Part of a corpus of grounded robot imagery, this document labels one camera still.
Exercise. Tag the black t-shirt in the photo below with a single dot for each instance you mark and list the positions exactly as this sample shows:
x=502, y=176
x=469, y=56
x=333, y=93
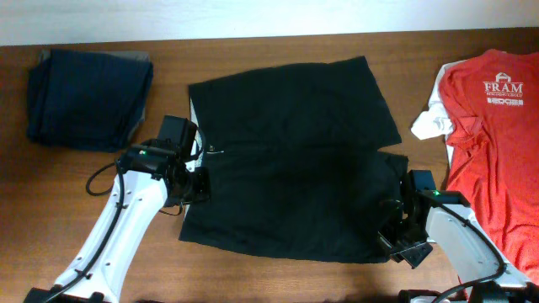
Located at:
x=298, y=163

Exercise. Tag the white t-shirt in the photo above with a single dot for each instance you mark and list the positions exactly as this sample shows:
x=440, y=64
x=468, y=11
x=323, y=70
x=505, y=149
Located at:
x=435, y=120

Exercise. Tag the red printed t-shirt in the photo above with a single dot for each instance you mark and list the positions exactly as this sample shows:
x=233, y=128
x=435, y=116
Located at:
x=492, y=102

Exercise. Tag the folded navy blue garment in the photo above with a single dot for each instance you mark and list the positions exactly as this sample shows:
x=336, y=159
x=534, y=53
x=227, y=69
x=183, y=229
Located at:
x=86, y=101

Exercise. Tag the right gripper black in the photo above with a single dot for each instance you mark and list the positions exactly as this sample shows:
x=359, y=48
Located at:
x=404, y=247

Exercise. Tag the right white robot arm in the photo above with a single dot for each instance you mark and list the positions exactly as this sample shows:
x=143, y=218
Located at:
x=445, y=218

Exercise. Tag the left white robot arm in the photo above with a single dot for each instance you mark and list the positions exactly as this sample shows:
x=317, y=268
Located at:
x=148, y=177

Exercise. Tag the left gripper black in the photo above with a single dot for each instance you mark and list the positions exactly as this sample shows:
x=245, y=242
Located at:
x=200, y=185

